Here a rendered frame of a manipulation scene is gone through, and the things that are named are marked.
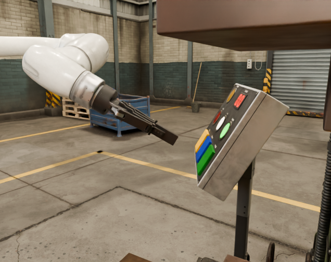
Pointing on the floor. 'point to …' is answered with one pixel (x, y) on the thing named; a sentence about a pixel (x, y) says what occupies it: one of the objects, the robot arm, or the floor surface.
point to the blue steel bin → (137, 102)
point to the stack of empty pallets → (78, 110)
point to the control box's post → (242, 217)
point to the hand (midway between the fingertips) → (164, 134)
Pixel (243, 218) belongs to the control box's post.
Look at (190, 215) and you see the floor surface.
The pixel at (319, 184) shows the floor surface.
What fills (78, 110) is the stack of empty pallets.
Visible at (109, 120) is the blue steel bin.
